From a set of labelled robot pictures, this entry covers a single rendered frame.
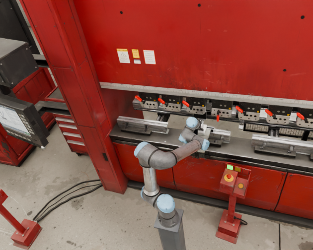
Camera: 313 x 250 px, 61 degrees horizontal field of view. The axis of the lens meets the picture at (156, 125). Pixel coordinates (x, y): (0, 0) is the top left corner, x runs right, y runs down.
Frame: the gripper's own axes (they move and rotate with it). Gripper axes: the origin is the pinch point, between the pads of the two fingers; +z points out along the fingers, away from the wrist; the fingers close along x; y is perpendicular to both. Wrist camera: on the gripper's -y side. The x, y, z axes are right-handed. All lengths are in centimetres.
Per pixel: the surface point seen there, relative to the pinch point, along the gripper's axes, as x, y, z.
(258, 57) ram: -38, 46, -47
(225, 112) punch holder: -20.0, 15.4, -11.4
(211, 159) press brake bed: -11.8, -22.4, 17.5
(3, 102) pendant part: 122, -7, -79
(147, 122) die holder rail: 50, 1, 10
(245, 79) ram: -32, 35, -35
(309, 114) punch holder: -76, 20, -16
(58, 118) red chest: 167, -6, 36
